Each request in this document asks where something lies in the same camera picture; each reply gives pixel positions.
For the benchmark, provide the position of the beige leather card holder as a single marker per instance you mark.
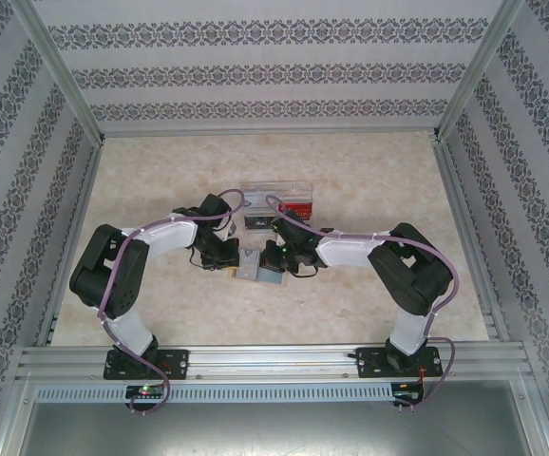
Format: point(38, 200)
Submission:
point(255, 273)

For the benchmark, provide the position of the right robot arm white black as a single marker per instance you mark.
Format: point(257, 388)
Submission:
point(346, 249)

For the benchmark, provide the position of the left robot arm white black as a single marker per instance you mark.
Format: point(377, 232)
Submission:
point(170, 237)

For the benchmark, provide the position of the black card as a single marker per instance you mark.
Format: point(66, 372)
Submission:
point(260, 224)

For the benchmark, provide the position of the red VIP card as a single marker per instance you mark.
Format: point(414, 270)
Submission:
point(300, 207)

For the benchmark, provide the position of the silver grey card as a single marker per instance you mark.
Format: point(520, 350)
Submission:
point(258, 200)

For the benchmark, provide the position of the clear acrylic organizer box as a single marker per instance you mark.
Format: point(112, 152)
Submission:
point(274, 187)

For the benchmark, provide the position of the small controller board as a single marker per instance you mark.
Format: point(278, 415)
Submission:
point(407, 392)
point(146, 392)

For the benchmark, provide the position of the grey metal sheet panel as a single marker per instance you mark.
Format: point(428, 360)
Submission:
point(274, 430)

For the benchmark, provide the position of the aluminium mounting rail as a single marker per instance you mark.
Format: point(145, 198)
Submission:
point(265, 361)

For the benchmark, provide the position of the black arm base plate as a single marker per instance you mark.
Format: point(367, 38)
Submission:
point(369, 362)
point(179, 363)

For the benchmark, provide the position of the aluminium frame bar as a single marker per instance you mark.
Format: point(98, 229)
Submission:
point(82, 204)
point(464, 228)

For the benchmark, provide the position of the aluminium frame post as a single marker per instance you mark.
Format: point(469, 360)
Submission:
point(56, 71)
point(478, 71)

